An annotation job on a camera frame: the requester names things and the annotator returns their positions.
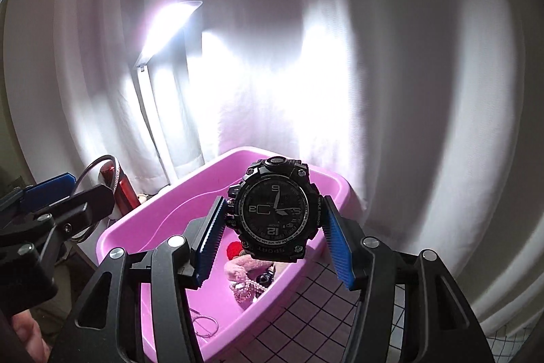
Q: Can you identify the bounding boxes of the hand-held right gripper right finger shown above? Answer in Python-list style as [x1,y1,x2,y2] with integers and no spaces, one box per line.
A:
[321,195,496,363]

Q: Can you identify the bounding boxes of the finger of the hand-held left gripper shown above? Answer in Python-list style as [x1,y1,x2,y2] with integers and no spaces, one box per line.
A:
[36,183,116,228]
[19,172,76,215]

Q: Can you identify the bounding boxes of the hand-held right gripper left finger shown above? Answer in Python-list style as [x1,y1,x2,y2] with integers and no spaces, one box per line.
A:
[49,196,226,363]

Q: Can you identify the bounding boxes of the pink fluffy strawberry headband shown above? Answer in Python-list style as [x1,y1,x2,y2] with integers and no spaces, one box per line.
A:
[224,242,277,283]

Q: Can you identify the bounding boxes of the pink plastic bin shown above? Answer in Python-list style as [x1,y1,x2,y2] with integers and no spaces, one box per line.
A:
[97,147,365,361]

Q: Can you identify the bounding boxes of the black sport wristwatch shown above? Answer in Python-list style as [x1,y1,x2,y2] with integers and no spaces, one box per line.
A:
[225,155,326,262]

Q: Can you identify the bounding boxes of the silver bangle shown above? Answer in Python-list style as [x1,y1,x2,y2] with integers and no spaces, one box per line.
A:
[190,309,221,340]

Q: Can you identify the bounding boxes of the person's left hand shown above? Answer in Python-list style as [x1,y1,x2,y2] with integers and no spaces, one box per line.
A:
[11,310,51,363]

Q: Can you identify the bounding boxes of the red bottle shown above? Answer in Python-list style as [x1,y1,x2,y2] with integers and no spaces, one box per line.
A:
[75,154,141,219]

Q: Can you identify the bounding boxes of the small dark hair accessory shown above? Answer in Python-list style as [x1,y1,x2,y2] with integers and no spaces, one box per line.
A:
[257,265,277,287]

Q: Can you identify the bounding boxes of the white black checked cloth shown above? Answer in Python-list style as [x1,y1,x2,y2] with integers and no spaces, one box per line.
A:
[212,257,511,363]

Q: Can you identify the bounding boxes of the white desk lamp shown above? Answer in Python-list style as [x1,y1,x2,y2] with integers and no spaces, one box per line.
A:
[134,0,204,189]

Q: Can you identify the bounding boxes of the white curtain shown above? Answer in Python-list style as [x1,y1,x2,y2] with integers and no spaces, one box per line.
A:
[0,0,544,347]

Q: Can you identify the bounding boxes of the pearl bracelet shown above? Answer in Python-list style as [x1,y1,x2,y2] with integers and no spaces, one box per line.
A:
[229,278,268,304]

